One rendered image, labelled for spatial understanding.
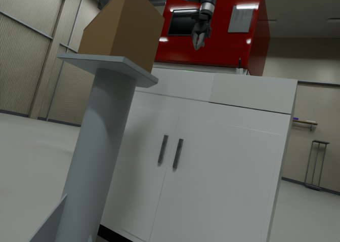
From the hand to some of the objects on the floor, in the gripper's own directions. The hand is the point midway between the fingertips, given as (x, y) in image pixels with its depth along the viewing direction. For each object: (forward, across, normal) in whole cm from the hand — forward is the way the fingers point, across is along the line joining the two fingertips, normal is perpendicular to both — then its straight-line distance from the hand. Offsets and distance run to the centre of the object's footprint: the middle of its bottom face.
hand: (196, 47), depth 124 cm
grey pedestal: (+111, +12, +50) cm, 122 cm away
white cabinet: (+111, -2, -26) cm, 114 cm away
